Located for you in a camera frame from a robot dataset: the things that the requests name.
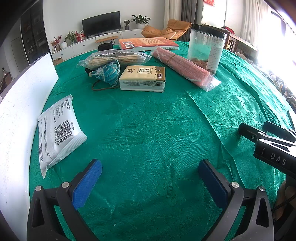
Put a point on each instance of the black television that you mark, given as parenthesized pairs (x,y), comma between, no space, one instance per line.
(101,23)

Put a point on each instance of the red flowers in white vase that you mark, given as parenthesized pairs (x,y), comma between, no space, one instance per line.
(63,45)

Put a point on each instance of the white wet wipes packet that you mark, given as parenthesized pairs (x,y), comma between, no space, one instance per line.
(60,139)

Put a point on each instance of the covered standing air conditioner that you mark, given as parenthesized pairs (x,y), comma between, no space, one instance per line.
(173,9)

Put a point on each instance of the white television cabinet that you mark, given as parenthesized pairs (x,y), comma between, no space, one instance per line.
(76,46)

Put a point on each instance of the small potted plant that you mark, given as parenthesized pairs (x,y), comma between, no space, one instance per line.
(126,26)

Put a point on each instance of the row of small ornaments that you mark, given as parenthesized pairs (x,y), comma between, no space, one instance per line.
(284,88)

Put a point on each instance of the grey curtain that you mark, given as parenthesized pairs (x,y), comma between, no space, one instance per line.
(188,11)

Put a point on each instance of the orange lounge chair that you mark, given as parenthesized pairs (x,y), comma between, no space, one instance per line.
(166,30)

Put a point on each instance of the clear jar black lid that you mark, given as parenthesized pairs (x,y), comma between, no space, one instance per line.
(201,46)

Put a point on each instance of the bag of wooden sticks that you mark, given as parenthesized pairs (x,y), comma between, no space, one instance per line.
(111,58)

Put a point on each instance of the black cloth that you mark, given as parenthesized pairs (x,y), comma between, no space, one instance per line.
(104,47)

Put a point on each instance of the red wall hanging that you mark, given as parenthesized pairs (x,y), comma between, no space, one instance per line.
(208,1)

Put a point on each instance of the person's right hand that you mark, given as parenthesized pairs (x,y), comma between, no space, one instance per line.
(285,197)

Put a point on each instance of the dark display cabinet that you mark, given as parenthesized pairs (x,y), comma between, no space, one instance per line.
(34,34)

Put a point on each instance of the bushy green potted plant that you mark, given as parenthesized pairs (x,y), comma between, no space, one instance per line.
(70,37)

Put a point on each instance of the pink stick packet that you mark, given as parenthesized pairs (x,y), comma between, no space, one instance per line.
(182,64)

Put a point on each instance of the white curtain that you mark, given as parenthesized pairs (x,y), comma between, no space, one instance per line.
(254,20)

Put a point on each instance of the beige tissue pack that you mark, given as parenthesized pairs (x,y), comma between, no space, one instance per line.
(141,74)

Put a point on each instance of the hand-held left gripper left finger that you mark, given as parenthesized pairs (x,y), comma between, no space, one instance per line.
(86,183)

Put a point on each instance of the white cardboard box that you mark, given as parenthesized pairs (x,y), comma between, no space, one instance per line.
(18,115)

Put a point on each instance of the orange book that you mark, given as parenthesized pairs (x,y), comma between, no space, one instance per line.
(148,41)

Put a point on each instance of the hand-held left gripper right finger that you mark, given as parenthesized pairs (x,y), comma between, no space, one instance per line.
(212,183)

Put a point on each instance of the red gift bag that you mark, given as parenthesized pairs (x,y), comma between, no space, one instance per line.
(79,36)

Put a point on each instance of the green tablecloth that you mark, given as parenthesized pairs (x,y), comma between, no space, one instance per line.
(150,127)

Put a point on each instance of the large potted plant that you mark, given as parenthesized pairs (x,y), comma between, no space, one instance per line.
(140,20)

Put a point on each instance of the brown cardboard box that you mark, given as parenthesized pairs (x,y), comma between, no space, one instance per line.
(58,61)

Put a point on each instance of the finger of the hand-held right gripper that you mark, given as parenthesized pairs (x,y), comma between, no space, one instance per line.
(279,131)
(252,133)

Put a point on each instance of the red cloth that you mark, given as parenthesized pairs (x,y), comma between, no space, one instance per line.
(229,28)

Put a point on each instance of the brown dining chair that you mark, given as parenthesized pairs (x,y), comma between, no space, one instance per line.
(5,81)

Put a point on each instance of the teal patterned pouch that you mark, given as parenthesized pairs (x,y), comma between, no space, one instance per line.
(111,71)

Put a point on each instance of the wooden bench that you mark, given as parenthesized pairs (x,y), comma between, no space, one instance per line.
(106,38)

